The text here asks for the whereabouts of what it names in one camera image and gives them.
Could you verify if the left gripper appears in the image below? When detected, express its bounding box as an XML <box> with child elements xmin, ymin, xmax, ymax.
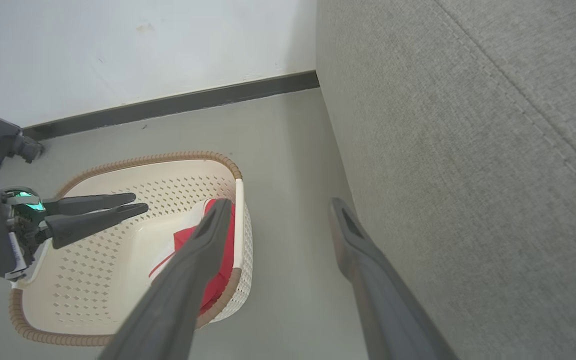
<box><xmin>0</xmin><ymin>185</ymin><xmax>149</xmax><ymax>279</ymax></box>

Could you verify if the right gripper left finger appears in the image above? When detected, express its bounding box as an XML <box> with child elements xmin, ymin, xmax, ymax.
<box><xmin>98</xmin><ymin>198</ymin><xmax>234</xmax><ymax>360</ymax></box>

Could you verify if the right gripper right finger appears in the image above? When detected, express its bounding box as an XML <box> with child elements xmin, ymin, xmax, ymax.
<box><xmin>329</xmin><ymin>197</ymin><xmax>460</xmax><ymax>360</ymax></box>

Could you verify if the red garment with striped trim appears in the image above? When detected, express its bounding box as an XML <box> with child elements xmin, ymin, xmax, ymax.
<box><xmin>148</xmin><ymin>198</ymin><xmax>236</xmax><ymax>316</ymax></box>

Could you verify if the grey fabric sofa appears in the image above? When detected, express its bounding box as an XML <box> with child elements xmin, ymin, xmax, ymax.
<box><xmin>315</xmin><ymin>0</ymin><xmax>576</xmax><ymax>360</ymax></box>

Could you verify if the white perforated laundry basket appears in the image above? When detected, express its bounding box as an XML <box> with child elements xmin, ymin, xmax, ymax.
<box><xmin>9</xmin><ymin>151</ymin><xmax>254</xmax><ymax>347</ymax></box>

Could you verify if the black wall baseboard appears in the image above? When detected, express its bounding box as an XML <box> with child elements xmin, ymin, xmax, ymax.
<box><xmin>22</xmin><ymin>70</ymin><xmax>320</xmax><ymax>142</ymax></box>

